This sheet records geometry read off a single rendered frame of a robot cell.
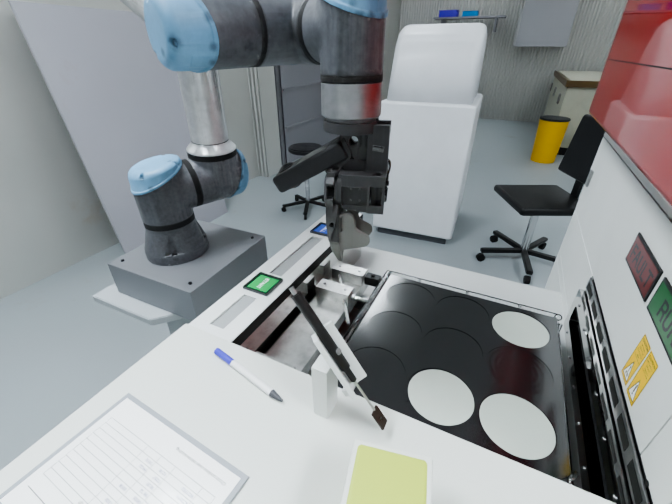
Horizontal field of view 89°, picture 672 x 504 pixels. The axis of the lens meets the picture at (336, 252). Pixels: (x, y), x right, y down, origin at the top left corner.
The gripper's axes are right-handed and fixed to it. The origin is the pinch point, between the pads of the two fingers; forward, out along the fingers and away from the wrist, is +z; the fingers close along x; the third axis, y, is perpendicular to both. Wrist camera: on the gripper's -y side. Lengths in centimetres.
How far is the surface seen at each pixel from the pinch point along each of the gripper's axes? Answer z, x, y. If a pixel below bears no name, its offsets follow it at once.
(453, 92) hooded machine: -2, 210, 38
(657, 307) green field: -0.8, -7.3, 40.7
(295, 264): 12.2, 13.4, -11.5
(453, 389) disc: 18.4, -7.9, 20.2
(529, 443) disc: 18.5, -14.8, 29.5
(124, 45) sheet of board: -30, 191, -181
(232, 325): 12.2, -6.8, -16.5
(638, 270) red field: -0.6, 1.6, 43.1
